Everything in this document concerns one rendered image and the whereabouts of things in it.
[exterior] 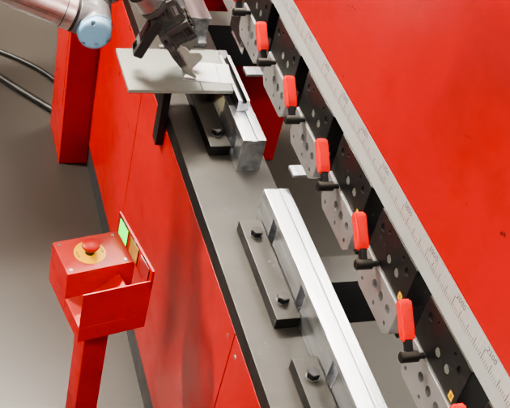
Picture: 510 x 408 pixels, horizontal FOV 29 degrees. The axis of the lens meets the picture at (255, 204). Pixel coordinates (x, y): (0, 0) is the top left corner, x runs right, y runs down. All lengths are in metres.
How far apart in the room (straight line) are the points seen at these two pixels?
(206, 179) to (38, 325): 0.99
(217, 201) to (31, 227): 1.27
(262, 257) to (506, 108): 0.92
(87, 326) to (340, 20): 0.87
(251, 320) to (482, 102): 0.83
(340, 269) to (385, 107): 0.65
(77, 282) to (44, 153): 1.58
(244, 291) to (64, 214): 1.51
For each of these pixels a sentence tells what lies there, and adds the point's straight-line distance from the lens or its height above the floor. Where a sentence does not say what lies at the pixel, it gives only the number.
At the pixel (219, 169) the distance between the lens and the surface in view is 2.37.
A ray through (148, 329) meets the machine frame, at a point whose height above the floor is 0.24.
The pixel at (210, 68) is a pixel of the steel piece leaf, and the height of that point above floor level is 1.00.
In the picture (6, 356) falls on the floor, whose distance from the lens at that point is 3.03.
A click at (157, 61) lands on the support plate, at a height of 1.00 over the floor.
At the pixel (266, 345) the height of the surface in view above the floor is 0.87.
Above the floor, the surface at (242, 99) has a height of 0.99.
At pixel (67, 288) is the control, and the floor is 0.74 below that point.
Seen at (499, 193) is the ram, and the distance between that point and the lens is 1.35.
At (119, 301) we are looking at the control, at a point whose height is 0.77.
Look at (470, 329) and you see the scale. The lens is 1.43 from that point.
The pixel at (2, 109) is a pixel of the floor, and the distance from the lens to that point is 3.94.
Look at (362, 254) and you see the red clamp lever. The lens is 1.64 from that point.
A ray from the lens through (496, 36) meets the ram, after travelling 1.36.
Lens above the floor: 2.33
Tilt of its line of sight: 39 degrees down
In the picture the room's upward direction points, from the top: 15 degrees clockwise
